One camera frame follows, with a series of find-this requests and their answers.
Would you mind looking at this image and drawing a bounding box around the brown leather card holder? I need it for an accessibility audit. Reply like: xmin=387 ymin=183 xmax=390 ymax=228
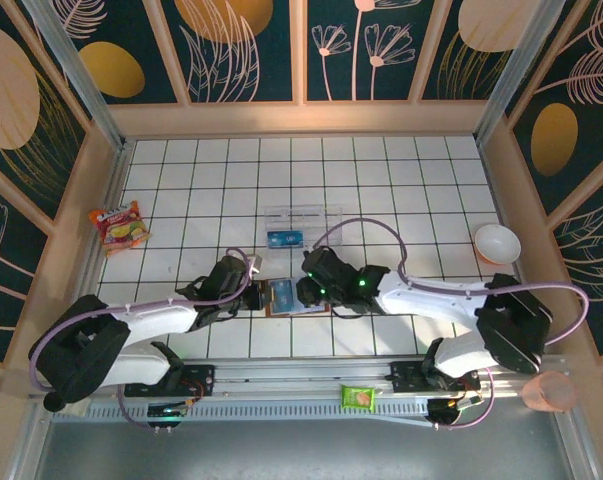
xmin=262 ymin=277 xmax=331 ymax=318

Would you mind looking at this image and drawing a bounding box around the blue credit card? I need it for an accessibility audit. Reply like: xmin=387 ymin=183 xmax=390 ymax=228
xmin=270 ymin=280 xmax=298 ymax=313
xmin=266 ymin=230 xmax=304 ymax=250

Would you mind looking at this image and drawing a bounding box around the clear plastic box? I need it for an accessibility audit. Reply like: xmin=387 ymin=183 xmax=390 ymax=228
xmin=263 ymin=203 xmax=343 ymax=251

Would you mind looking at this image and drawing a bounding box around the green snack packet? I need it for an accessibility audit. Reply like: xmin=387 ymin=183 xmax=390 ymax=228
xmin=339 ymin=383 xmax=377 ymax=412

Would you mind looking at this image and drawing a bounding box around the red snack packet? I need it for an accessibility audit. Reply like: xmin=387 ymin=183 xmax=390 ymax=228
xmin=88 ymin=200 xmax=152 ymax=258

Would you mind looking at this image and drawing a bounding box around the left controller board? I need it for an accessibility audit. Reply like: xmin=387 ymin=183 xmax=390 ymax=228
xmin=147 ymin=402 xmax=188 ymax=432

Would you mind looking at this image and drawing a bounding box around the controller board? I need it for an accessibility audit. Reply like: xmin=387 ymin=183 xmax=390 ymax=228
xmin=147 ymin=402 xmax=188 ymax=432
xmin=427 ymin=392 xmax=485 ymax=431

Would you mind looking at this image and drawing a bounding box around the white bowl with orange rim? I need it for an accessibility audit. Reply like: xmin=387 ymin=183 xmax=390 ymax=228
xmin=474 ymin=223 xmax=522 ymax=265

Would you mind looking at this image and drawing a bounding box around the right controller board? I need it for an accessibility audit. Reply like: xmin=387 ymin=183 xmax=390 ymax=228
xmin=427 ymin=392 xmax=485 ymax=431

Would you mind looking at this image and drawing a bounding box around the pink plastic cup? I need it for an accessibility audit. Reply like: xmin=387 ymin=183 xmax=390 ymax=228
xmin=520 ymin=370 xmax=578 ymax=414

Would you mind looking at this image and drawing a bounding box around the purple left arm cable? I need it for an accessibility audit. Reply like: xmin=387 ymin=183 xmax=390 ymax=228
xmin=28 ymin=247 xmax=257 ymax=432

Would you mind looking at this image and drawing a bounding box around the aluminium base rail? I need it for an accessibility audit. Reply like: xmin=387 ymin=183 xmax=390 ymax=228
xmin=30 ymin=355 xmax=567 ymax=401

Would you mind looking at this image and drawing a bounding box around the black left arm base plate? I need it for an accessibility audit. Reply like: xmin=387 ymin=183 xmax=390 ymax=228
xmin=123 ymin=363 xmax=217 ymax=400

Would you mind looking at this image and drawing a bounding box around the grey slotted cable duct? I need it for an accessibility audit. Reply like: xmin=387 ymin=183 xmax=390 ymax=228
xmin=83 ymin=399 xmax=432 ymax=422

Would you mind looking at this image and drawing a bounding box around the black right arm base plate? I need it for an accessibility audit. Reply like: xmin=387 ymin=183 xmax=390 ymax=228
xmin=389 ymin=359 xmax=482 ymax=396

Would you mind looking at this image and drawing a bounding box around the aluminium frame post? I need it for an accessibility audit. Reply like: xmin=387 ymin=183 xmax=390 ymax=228
xmin=473 ymin=0 xmax=580 ymax=146
xmin=20 ymin=0 xmax=128 ymax=151

